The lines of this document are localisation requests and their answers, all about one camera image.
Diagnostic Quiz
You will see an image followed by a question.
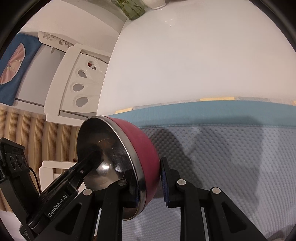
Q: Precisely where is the magenta steel bowl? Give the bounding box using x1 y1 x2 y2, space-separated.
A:
76 116 160 220

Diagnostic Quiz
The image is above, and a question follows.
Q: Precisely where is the white chair near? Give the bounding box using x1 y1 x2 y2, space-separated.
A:
39 160 76 191

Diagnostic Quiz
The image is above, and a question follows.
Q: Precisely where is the white chair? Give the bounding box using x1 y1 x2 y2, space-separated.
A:
44 44 111 126
39 160 76 191

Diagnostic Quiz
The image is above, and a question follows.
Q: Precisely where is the white chair far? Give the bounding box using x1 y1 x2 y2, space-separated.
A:
44 44 111 126

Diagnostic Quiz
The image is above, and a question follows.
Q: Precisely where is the light blue quilted mat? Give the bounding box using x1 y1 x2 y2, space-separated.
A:
116 100 295 240

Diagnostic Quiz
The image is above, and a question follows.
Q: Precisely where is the blue cushion pink pattern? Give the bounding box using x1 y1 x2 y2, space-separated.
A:
0 33 42 106

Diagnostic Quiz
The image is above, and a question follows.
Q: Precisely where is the white ribbed vase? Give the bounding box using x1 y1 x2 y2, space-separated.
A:
143 0 167 10

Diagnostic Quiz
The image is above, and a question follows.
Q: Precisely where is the black camera box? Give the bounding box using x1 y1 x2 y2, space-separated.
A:
1 137 30 182

